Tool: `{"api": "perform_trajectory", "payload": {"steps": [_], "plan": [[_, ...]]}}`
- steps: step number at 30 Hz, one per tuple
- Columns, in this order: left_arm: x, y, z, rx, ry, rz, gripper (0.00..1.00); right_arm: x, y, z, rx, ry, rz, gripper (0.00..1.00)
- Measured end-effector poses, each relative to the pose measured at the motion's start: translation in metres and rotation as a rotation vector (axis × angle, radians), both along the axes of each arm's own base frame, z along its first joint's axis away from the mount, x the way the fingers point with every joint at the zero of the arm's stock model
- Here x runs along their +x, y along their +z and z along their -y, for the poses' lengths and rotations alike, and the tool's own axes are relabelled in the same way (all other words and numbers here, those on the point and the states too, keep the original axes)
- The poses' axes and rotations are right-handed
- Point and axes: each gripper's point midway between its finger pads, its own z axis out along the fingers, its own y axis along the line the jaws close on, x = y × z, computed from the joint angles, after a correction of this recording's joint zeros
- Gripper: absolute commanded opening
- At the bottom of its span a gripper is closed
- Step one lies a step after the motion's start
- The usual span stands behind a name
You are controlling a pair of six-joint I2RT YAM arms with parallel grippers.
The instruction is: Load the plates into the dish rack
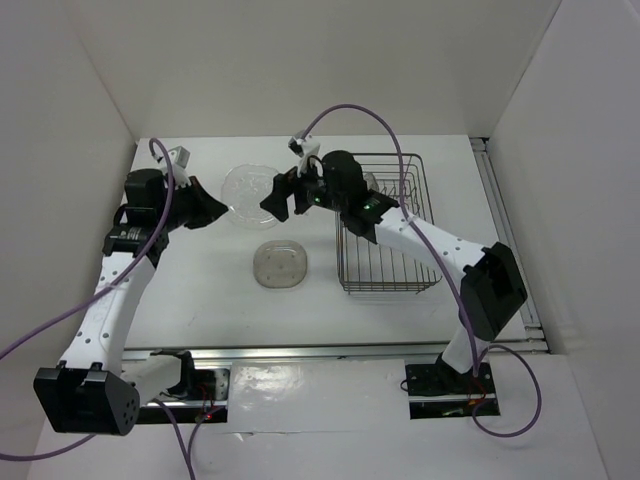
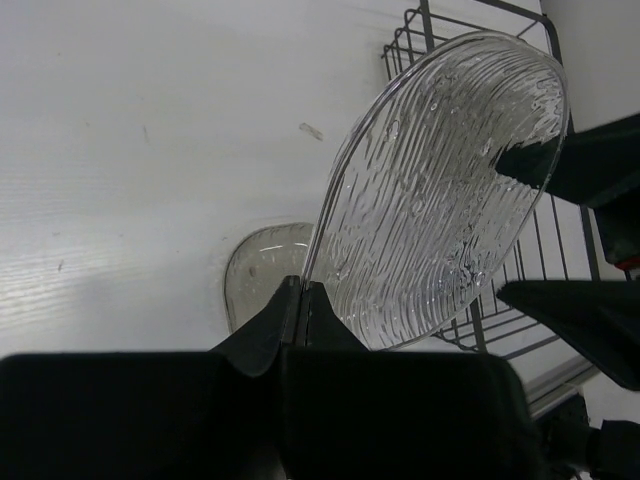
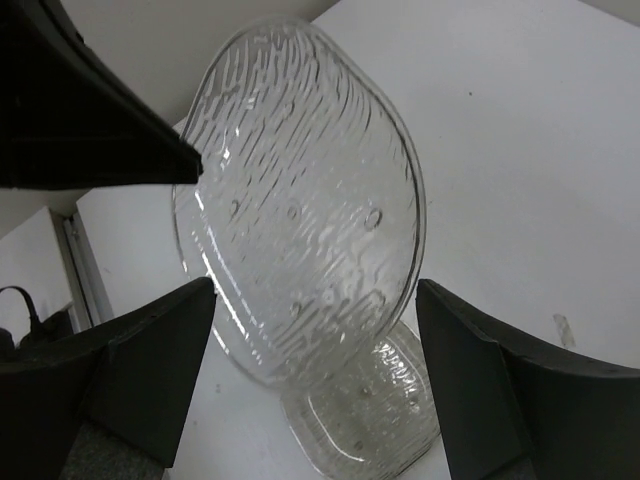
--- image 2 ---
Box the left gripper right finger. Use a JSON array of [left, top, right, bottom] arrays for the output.
[[279, 283, 545, 479]]

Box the smoky glass plate near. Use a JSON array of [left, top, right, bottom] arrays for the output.
[[222, 222, 313, 332]]

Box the aluminium rail front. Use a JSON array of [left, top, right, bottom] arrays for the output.
[[525, 357, 600, 419]]

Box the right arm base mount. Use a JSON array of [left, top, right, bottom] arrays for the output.
[[536, 394, 639, 479]]

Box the grey wire dish rack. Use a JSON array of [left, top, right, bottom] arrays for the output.
[[382, 1, 597, 368]]

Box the clear glass plate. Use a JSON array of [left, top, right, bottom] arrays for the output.
[[302, 31, 570, 350]]

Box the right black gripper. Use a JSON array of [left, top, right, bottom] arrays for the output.
[[495, 114, 639, 390]]

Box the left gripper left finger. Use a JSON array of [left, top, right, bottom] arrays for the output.
[[1, 276, 300, 479]]

